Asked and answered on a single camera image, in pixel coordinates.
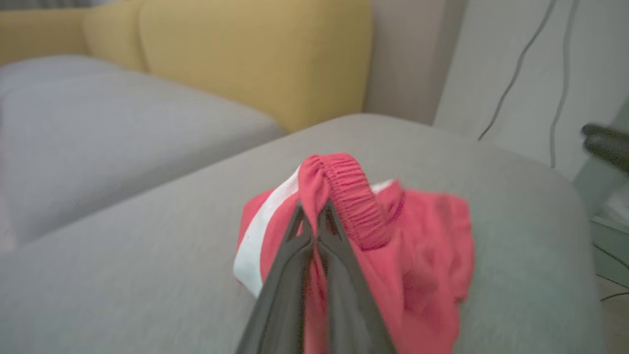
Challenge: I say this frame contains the large grey sofa chaise cushion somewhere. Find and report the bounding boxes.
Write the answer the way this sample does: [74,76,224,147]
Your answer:
[0,114,607,354]

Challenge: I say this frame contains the wide yellow sofa back cushion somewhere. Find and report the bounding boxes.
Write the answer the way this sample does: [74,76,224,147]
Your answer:
[139,0,374,133]

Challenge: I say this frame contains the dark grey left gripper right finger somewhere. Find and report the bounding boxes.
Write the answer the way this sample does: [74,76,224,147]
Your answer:
[316,200,397,354]

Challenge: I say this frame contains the pale green white box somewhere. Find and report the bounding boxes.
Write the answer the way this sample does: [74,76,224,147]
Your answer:
[572,98,629,288]

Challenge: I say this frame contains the thin grey wall cable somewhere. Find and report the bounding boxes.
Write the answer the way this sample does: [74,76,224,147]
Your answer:
[478,0,558,142]

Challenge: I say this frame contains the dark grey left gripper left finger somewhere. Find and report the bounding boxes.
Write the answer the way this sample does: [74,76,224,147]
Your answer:
[236,203,314,354]

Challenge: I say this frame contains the red shorts with white stripe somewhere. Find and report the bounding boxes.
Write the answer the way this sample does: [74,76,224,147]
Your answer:
[233,152,476,354]

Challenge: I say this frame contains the grey sofa seat cushion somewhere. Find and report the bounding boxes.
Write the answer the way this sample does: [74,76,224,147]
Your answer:
[0,69,288,246]
[0,54,123,99]

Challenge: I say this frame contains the grey sofa side panel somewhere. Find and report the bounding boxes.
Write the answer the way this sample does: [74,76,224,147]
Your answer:
[364,0,467,126]

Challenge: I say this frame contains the narrow yellow sofa back cushion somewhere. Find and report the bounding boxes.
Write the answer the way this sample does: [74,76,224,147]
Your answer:
[83,0,148,72]

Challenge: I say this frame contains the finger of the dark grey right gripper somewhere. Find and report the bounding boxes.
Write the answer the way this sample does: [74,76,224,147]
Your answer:
[583,137,629,173]
[581,124,629,142]

